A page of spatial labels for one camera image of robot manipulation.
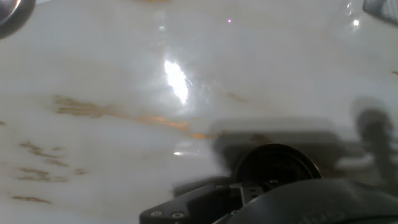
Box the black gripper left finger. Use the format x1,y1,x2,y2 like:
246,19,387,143
138,179,272,224

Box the small metal cup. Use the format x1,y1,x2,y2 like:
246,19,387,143
234,142,323,191

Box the glossy marble pattern sheet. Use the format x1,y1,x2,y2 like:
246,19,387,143
0,0,398,224

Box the round steel dish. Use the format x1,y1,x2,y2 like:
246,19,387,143
0,0,37,40

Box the white wire mesh basket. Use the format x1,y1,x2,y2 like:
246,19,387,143
362,0,398,27

